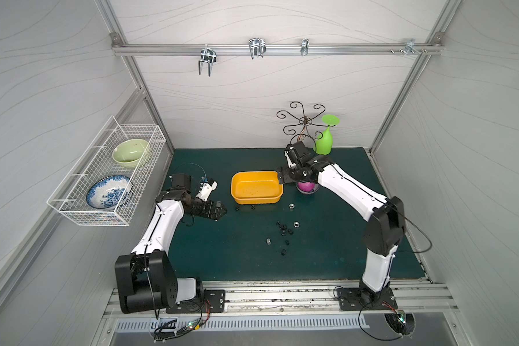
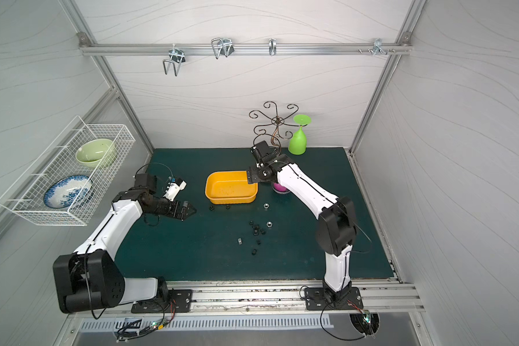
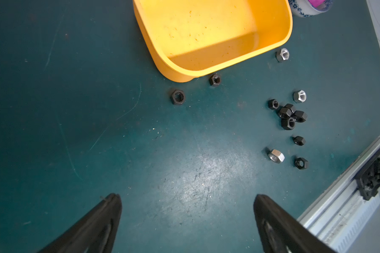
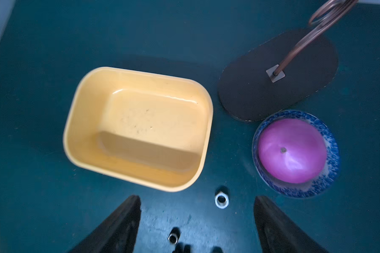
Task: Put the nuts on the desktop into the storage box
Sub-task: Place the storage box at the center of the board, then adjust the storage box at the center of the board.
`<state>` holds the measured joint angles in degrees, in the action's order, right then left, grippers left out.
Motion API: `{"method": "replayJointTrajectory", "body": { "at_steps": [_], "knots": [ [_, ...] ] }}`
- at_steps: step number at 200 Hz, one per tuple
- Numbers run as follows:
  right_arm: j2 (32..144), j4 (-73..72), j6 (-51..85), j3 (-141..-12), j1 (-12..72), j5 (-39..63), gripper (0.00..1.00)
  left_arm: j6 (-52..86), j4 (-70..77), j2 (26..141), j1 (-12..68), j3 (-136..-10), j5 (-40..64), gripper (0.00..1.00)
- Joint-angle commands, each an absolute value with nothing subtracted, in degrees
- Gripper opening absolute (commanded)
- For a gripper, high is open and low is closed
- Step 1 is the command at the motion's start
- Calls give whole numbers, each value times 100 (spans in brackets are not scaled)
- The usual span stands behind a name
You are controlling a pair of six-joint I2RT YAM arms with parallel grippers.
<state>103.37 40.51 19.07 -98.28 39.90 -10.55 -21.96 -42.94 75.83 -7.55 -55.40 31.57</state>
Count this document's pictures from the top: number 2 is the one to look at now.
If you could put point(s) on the white wire basket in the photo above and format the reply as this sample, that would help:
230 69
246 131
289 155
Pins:
24 198

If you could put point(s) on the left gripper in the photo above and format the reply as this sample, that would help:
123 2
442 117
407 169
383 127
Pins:
179 208

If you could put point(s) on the yellow plastic storage box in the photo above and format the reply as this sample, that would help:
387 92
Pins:
226 188

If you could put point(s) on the metal double hook left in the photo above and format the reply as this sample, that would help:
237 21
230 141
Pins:
174 61

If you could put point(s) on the metal hook right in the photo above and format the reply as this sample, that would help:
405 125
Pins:
377 49

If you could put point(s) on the green ceramic bowl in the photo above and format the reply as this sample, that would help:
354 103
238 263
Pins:
97 153

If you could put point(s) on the metal double hook middle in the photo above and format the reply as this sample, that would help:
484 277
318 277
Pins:
222 46

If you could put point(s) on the green plastic goblet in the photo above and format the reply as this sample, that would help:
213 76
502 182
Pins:
298 143

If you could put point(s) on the aluminium top rail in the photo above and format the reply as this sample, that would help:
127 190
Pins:
240 49

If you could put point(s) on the magenta ball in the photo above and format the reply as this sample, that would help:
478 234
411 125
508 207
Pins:
279 188

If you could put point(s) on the small blue patterned bowl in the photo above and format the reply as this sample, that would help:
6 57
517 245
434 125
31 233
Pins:
283 193

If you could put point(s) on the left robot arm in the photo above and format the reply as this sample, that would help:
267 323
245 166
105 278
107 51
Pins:
88 279

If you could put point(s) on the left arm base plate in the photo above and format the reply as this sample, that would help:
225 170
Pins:
177 301

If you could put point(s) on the white vent grille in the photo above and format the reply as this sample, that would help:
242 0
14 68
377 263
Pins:
212 323

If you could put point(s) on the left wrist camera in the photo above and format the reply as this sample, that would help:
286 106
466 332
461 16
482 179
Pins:
174 187

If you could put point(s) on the blue white patterned plate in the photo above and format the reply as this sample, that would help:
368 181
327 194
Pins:
71 192

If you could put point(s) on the brown metal cup stand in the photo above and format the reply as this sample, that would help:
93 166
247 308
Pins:
273 130

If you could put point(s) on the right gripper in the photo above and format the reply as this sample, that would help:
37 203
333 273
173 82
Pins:
251 176

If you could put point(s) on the small metal hook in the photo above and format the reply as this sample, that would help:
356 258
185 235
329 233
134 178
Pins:
272 47

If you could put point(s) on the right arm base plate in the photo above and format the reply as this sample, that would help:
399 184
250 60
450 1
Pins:
318 299

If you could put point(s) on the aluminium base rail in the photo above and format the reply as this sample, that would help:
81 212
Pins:
286 297

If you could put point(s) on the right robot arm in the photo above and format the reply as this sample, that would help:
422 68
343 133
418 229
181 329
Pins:
337 228

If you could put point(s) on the metal double hook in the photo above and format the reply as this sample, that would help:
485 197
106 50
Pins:
174 61
222 46

